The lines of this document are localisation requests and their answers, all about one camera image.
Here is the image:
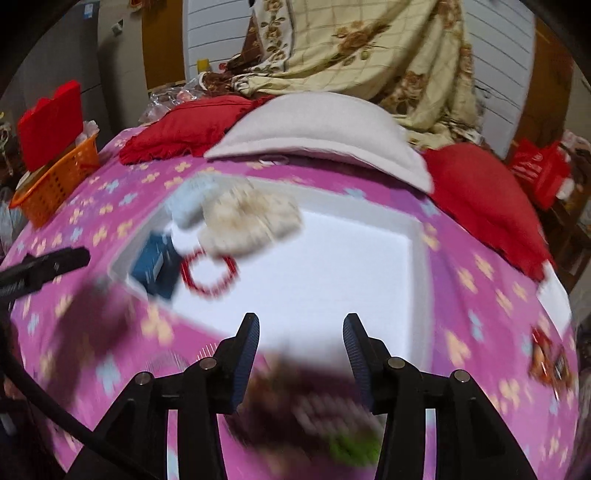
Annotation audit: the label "clear plastic bags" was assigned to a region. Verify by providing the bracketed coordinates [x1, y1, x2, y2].
[139, 76, 218, 125]

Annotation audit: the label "orange plastic basket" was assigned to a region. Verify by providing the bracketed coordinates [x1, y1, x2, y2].
[9, 131, 101, 229]

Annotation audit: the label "red beaded bracelet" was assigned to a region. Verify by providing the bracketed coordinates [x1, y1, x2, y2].
[181, 251, 241, 296]

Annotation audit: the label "grey refrigerator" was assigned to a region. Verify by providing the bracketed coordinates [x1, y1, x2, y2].
[0, 0, 144, 139]

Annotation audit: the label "white foam box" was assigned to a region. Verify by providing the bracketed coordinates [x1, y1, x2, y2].
[108, 185, 437, 384]

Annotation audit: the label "dark beaded jewelry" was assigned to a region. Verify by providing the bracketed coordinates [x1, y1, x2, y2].
[226, 355, 384, 457]

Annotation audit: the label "red box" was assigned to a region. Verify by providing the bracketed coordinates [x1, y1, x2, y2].
[17, 80, 85, 171]

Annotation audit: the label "blue box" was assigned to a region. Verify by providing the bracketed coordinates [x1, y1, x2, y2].
[129, 231, 183, 301]

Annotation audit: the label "cream knitted pouch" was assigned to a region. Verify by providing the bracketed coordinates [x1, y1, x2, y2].
[198, 182, 303, 257]

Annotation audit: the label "red pillow left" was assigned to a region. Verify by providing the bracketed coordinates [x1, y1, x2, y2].
[119, 95, 273, 165]

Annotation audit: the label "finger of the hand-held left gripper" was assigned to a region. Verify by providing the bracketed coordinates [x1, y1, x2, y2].
[0, 247, 90, 301]

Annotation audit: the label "light blue knitted pouch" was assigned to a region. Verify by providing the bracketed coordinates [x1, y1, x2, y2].
[165, 178, 222, 229]

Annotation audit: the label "cream floral blanket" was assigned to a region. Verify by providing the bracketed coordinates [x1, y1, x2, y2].
[198, 0, 485, 151]

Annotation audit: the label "black cable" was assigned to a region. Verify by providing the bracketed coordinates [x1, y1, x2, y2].
[0, 318, 153, 480]

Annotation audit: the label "white paper sheet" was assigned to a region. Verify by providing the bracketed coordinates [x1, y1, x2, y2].
[536, 265, 573, 333]

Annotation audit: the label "red pillow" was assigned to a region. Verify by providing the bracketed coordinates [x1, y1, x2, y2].
[422, 143, 557, 280]
[119, 95, 273, 165]

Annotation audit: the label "red snack packet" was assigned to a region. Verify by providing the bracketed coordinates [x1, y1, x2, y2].
[529, 325, 573, 393]

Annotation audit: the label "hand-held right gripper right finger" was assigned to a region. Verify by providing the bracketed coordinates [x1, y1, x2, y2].
[342, 313, 539, 480]

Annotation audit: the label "green beaded piece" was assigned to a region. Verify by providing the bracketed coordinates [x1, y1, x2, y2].
[330, 431, 382, 464]

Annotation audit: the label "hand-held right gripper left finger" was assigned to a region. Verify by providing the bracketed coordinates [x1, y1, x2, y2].
[69, 313, 260, 480]

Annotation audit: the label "white pillow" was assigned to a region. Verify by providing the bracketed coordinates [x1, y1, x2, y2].
[204, 93, 435, 193]

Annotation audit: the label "red plastic bag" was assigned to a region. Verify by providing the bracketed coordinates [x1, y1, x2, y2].
[508, 138, 571, 210]

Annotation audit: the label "pink floral bed sheet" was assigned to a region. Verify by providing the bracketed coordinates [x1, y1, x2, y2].
[0, 124, 583, 480]

